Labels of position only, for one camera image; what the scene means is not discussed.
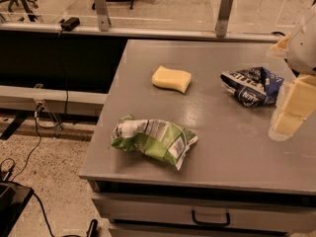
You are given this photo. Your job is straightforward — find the green chip bag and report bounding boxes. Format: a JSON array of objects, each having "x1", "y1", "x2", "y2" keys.
[{"x1": 111, "y1": 115, "x2": 198, "y2": 170}]

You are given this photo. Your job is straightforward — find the yellow sponge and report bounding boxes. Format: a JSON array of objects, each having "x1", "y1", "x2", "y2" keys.
[{"x1": 151, "y1": 66, "x2": 192, "y2": 94}]

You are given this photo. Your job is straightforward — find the black box on floor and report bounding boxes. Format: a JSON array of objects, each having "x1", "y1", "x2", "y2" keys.
[{"x1": 0, "y1": 182, "x2": 34, "y2": 237}]

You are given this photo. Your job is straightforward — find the blue chip bag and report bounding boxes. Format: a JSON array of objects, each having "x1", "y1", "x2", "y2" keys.
[{"x1": 220, "y1": 67, "x2": 284, "y2": 108}]

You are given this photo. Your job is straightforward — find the grey drawer with black handle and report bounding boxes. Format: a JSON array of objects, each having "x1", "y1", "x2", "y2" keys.
[{"x1": 92, "y1": 193, "x2": 316, "y2": 236}]

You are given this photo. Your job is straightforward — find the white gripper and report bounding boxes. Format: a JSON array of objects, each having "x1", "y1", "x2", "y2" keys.
[{"x1": 267, "y1": 5, "x2": 316, "y2": 141}]

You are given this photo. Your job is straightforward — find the grey horizontal frame rail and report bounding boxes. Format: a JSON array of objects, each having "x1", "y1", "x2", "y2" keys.
[{"x1": 0, "y1": 86, "x2": 108, "y2": 117}]

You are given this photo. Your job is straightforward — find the black floor cable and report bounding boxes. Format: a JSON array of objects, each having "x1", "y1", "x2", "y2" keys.
[{"x1": 0, "y1": 102, "x2": 83, "y2": 237}]

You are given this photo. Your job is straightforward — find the left metal bracket post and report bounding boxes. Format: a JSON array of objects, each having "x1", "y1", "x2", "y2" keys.
[{"x1": 94, "y1": 0, "x2": 111, "y2": 32}]

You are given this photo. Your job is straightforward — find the black power adapter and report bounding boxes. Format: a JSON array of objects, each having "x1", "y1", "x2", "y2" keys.
[{"x1": 60, "y1": 17, "x2": 80, "y2": 32}]

